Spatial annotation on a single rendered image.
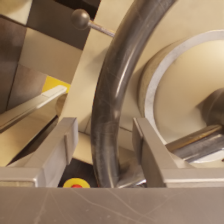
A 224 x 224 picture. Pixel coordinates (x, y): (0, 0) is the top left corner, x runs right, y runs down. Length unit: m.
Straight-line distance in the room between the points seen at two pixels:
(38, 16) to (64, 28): 0.15
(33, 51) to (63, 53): 0.18
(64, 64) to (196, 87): 0.88
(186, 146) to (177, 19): 0.28
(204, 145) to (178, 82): 0.11
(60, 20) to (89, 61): 0.73
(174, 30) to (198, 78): 0.15
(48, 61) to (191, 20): 0.85
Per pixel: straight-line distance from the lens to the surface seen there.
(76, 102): 0.37
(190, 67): 0.27
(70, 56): 1.04
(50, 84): 2.97
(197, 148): 0.18
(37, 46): 1.10
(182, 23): 0.39
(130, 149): 0.41
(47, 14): 1.10
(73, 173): 0.32
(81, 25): 0.33
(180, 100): 0.26
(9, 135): 0.70
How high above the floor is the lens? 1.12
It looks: 7 degrees up
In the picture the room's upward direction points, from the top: 112 degrees clockwise
